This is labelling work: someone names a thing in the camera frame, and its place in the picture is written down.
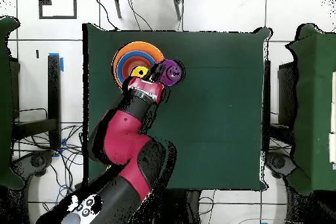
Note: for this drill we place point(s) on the yellow plastic cup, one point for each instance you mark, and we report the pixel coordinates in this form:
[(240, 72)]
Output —
[(136, 72)]

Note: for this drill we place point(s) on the small red plastic bowl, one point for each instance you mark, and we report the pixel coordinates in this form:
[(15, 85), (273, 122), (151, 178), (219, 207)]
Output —
[(131, 62)]

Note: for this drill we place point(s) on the purple plastic cup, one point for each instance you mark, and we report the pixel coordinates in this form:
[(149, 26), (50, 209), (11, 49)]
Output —
[(172, 73)]

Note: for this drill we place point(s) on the blue plastic bowl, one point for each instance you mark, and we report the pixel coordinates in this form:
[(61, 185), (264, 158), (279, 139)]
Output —
[(120, 70)]

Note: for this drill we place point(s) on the large orange plastic bowl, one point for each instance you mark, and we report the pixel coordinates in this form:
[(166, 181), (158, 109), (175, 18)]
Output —
[(136, 46)]

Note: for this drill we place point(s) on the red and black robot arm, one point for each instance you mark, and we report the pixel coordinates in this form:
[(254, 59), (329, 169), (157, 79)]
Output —
[(123, 142)]

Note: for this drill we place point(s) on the blue tape strip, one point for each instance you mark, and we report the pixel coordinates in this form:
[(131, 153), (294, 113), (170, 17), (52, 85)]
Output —
[(62, 65)]

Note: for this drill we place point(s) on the dark green tablecloth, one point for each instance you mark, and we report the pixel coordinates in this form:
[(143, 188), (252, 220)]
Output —
[(223, 129)]

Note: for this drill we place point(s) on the black metal bar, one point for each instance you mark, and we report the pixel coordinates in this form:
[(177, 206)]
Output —
[(267, 90)]

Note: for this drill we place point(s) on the black rounded stand foot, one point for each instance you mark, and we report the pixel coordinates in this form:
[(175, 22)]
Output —
[(38, 161), (278, 162)]

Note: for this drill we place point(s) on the green cloth side table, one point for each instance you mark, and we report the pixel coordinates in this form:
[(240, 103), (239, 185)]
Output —
[(315, 103), (5, 103)]

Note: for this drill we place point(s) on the white boxes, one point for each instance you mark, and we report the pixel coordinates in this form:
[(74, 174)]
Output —
[(332, 145)]

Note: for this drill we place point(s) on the black metal stand frame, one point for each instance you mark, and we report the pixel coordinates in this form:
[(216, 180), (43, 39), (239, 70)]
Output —
[(53, 90)]

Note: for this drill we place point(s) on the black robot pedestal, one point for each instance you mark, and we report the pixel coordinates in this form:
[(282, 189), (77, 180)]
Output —
[(189, 208)]

